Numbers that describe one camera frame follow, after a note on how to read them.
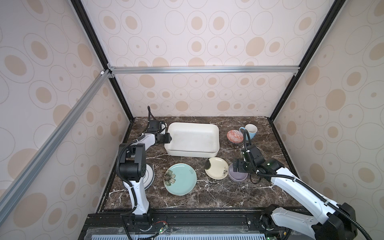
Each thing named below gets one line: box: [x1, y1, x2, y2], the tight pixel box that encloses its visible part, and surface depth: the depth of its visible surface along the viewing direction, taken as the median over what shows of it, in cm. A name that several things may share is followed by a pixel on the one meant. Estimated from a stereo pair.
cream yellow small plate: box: [204, 157, 229, 180], surface depth 93 cm
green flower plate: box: [163, 163, 197, 196], surface depth 89 cm
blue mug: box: [239, 123, 258, 141], surface depth 105 cm
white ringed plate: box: [143, 164, 155, 191], surface depth 88 cm
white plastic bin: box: [164, 122, 220, 158], surface depth 108 cm
